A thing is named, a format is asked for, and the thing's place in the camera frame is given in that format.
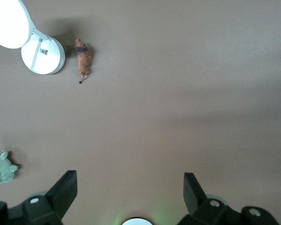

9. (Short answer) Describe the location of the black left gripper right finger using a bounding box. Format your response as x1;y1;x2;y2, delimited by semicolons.
183;172;242;225

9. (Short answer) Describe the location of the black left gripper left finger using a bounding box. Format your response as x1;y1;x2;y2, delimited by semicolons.
23;170;78;225

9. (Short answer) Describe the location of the brown lion statue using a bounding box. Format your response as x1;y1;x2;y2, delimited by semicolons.
74;38;93;84

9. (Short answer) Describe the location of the green plush turtle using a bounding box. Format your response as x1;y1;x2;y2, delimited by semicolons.
0;151;18;188

